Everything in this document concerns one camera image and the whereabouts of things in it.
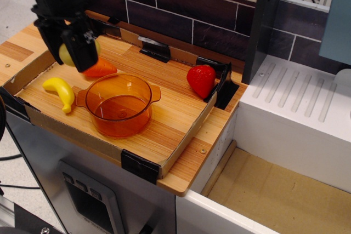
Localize red toy strawberry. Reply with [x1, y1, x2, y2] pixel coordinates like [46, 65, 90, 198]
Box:
[186, 65, 216, 99]

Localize silver toy oven front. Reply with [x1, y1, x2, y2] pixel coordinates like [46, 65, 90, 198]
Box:
[6, 113, 177, 233]

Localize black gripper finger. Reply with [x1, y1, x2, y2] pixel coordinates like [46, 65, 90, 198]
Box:
[34, 20, 66, 65]
[61, 16, 98, 72]

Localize cardboard fence with black tape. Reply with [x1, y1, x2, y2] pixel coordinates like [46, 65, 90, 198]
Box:
[1, 22, 246, 195]

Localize orange toy carrot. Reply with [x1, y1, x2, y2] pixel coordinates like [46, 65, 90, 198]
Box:
[82, 57, 117, 77]

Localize transparent orange plastic pot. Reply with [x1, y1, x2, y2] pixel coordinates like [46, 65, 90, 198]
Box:
[76, 73, 161, 138]

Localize yellow toy banana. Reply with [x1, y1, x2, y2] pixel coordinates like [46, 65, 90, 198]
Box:
[42, 77, 75, 114]

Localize white toy sink unit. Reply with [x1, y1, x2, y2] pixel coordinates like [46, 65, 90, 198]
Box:
[176, 56, 350, 233]

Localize light blue plastic bin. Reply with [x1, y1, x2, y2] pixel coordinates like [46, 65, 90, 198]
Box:
[319, 0, 350, 65]

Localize yellow toy potato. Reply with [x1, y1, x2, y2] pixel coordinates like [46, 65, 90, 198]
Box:
[59, 40, 101, 67]

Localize dark grey vertical post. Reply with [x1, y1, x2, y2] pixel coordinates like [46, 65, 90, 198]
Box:
[242, 0, 279, 84]

